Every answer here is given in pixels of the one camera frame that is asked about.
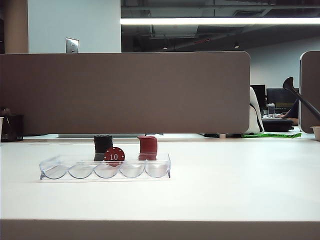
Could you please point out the long ceiling light strip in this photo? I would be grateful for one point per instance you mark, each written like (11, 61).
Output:
(212, 21)

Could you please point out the clear plastic chip tray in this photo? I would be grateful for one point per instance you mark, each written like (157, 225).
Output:
(82, 172)

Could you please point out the red poker chip ten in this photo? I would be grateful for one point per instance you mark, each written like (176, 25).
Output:
(114, 156)

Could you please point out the metal wall switch plate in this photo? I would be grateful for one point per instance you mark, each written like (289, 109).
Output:
(72, 45)

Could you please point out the small white divider foot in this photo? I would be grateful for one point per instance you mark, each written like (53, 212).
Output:
(222, 136)

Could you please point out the narrow brown desk divider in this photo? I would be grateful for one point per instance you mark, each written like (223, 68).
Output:
(310, 75)

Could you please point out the beige paper bowl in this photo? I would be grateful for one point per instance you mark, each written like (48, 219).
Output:
(316, 132)

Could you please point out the green strip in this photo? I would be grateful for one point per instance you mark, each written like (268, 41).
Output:
(270, 135)

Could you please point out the red poker chip stack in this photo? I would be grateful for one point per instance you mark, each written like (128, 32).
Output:
(148, 147)

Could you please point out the black computer monitor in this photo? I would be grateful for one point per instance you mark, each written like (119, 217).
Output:
(280, 97)
(260, 96)

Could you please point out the wide brown desk divider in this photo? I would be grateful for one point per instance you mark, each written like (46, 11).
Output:
(112, 95)

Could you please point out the black slanted pole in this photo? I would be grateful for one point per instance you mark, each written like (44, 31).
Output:
(305, 101)

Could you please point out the black poker chip stack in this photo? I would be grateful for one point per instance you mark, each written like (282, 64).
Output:
(101, 145)

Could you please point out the seated person in blue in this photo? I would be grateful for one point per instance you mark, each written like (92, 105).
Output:
(293, 112)

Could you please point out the white and black bag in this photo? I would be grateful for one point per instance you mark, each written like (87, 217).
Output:
(253, 117)

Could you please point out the clear water bottle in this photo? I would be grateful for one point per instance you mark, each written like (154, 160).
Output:
(270, 110)

